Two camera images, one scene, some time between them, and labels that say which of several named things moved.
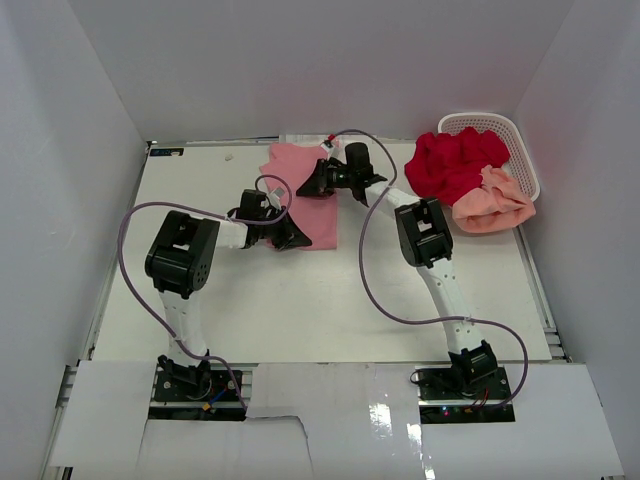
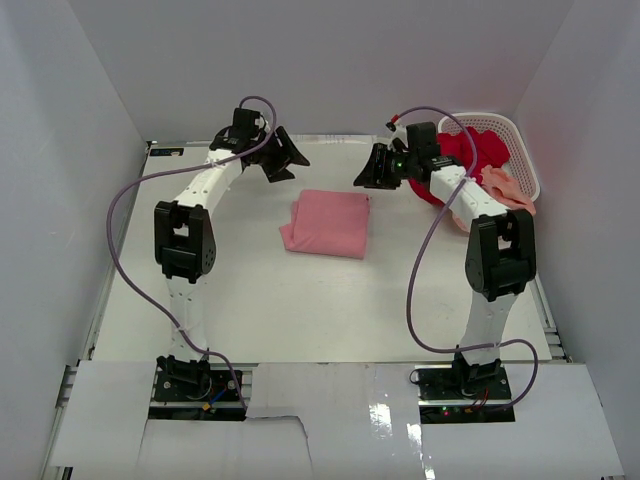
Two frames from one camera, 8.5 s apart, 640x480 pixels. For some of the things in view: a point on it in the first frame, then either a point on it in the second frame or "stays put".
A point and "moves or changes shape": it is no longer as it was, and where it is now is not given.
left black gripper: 290,235 -> 285,156
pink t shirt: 314,217 moves or changes shape
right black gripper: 318,183 -> 371,176
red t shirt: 445,166 stays put
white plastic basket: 519,164 stays put
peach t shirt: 499,204 stays put
